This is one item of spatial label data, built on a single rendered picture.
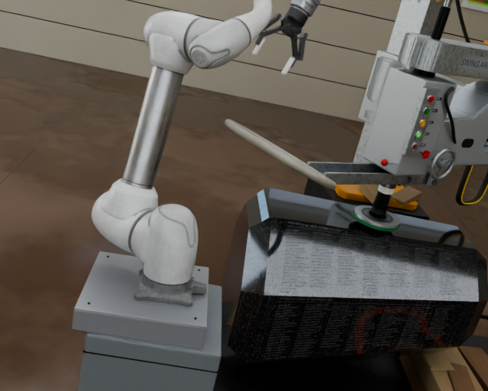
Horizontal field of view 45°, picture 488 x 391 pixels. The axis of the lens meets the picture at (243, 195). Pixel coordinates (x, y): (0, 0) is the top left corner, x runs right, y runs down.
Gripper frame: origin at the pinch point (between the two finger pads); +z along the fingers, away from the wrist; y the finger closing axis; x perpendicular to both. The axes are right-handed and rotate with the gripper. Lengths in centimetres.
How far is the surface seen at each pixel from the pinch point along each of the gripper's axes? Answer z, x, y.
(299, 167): 26.4, -23.7, 19.4
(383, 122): -7, 17, 67
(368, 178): 17, 6, 68
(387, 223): 30, 11, 94
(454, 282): 37, -7, 130
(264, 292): 80, 3, 52
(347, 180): 22, 3, 58
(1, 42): 110, 712, -67
